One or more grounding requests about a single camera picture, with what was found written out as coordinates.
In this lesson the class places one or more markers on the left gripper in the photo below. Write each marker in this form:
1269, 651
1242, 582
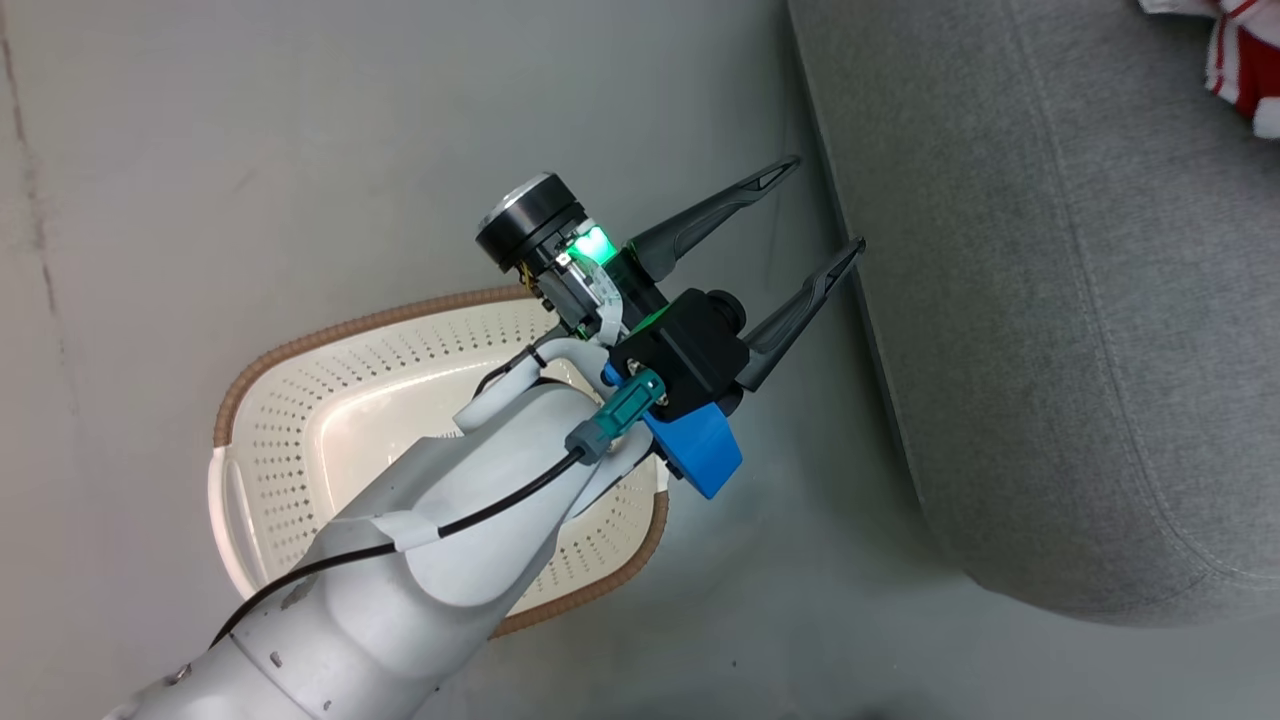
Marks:
560, 250

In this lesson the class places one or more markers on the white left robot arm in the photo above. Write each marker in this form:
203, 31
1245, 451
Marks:
480, 580

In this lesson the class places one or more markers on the cream perforated laundry basket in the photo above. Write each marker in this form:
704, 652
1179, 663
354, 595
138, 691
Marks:
330, 400

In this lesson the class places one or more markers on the red and white clothing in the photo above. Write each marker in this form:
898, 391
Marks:
1235, 60

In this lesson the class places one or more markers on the grey fabric sofa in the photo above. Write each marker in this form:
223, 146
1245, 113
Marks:
1050, 300

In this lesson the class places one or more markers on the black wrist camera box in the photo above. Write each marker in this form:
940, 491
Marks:
690, 345

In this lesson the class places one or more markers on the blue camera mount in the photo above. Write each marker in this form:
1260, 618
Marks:
700, 455

